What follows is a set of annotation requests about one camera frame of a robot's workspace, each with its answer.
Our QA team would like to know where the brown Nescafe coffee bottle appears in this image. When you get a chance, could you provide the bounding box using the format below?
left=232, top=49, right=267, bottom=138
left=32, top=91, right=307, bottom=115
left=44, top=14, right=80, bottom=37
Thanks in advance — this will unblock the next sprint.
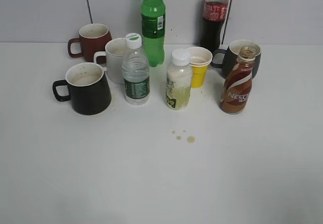
left=220, top=46, right=256, bottom=114

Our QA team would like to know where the dark red mug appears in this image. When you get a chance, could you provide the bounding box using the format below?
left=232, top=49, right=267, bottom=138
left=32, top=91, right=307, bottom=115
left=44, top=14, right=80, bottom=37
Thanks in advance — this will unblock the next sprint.
left=68, top=23, right=112, bottom=62

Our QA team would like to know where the dark grey mug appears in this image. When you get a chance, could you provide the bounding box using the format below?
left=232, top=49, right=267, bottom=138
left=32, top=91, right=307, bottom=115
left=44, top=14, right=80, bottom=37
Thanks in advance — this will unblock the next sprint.
left=210, top=39, right=261, bottom=79

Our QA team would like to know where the clear water bottle green label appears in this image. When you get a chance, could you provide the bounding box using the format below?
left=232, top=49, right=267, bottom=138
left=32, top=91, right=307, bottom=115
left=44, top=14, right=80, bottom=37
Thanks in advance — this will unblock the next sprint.
left=122, top=33, right=150, bottom=105

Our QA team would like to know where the cola bottle red label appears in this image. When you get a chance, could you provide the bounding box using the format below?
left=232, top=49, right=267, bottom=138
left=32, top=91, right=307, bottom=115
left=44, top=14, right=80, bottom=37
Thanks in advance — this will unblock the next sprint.
left=200, top=0, right=229, bottom=52

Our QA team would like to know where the black mug white interior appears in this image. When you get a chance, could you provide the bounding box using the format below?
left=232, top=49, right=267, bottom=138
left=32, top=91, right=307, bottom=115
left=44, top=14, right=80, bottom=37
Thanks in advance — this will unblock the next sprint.
left=52, top=62, right=112, bottom=116

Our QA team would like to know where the yellow paper cup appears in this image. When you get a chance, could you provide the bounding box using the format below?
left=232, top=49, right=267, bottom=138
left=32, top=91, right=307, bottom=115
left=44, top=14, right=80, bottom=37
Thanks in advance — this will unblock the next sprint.
left=190, top=63, right=209, bottom=88

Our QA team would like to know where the green soda bottle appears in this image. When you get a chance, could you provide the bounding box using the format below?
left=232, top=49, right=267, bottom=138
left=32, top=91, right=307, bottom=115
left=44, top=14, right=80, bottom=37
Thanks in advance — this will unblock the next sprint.
left=141, top=0, right=166, bottom=67

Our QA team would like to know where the yellowish juice bottle white cap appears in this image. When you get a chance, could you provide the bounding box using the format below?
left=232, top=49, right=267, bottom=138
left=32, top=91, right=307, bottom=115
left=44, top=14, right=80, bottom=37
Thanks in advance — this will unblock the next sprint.
left=166, top=48, right=193, bottom=110

